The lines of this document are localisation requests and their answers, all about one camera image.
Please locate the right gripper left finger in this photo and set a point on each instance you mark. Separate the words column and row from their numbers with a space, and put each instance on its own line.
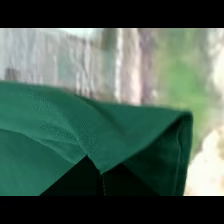
column 78, row 181

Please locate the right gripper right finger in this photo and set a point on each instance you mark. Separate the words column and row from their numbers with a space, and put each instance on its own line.
column 126, row 185

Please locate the green shirt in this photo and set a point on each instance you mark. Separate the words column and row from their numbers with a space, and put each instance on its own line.
column 60, row 133

